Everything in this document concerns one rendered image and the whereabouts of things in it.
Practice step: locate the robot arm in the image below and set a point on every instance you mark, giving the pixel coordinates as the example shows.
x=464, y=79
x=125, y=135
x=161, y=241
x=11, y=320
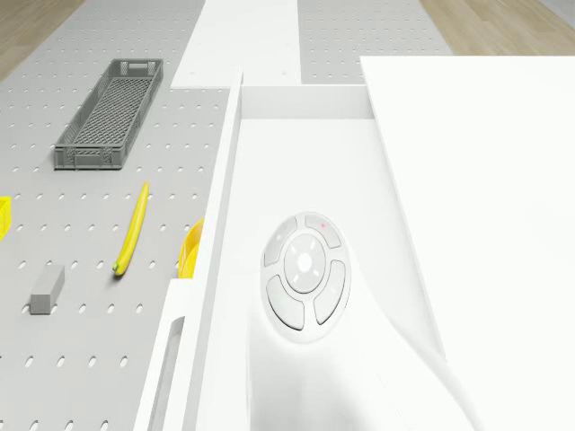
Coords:
x=305, y=278

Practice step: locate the yellow bowl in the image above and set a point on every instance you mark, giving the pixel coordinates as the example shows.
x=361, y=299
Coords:
x=191, y=251

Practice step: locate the banana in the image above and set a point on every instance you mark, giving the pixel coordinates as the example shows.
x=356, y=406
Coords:
x=135, y=229

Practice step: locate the white board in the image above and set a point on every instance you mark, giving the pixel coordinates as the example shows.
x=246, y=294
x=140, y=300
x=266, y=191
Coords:
x=247, y=36

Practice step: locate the dark grey basket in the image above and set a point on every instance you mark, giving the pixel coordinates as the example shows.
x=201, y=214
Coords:
x=72, y=155

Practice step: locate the grey cube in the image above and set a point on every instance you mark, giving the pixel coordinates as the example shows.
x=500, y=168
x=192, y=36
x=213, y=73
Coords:
x=47, y=292

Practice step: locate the yellow basket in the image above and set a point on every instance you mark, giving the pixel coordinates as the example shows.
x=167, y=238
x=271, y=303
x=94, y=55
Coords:
x=3, y=217

